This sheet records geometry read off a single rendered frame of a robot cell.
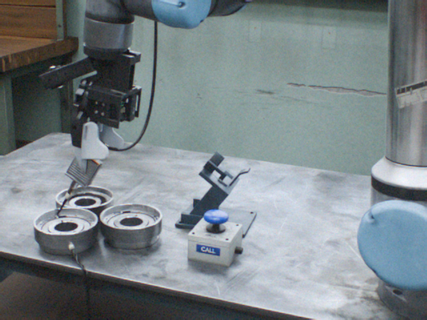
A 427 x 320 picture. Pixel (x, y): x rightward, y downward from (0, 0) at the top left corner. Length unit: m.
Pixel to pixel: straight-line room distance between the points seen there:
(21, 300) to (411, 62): 0.99
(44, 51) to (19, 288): 1.44
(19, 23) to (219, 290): 2.19
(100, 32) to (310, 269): 0.49
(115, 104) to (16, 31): 2.03
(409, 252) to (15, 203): 0.78
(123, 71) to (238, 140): 1.78
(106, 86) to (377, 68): 1.68
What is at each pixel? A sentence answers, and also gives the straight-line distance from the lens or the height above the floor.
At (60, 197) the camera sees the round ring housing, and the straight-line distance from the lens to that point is 1.16.
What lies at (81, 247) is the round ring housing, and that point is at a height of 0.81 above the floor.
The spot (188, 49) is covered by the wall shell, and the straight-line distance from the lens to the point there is 2.68.
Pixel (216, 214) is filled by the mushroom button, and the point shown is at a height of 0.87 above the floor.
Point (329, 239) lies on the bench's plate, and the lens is 1.10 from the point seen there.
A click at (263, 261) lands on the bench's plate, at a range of 1.01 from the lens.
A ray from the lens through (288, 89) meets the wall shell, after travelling 2.58.
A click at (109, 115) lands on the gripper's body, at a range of 0.97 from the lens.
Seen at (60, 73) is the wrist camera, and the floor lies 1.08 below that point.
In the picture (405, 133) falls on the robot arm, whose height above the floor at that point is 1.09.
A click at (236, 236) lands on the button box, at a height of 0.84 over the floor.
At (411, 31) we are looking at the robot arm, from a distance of 0.68.
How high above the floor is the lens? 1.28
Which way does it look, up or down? 20 degrees down
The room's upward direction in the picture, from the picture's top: 2 degrees clockwise
